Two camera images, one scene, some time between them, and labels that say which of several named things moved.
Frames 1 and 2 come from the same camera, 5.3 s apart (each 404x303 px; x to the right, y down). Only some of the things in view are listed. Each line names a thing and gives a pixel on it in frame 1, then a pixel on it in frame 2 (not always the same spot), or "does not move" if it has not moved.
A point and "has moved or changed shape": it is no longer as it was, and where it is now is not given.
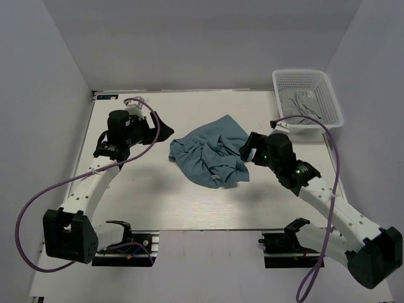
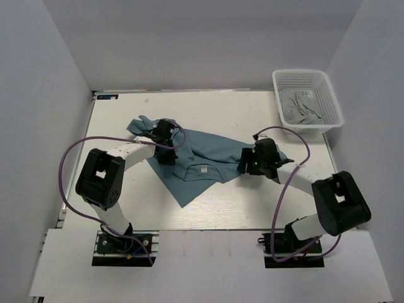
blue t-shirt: [212, 154] has moved or changed shape
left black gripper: [143, 122] → [170, 160]
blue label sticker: [106, 96] does not move
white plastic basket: [307, 93] does not move
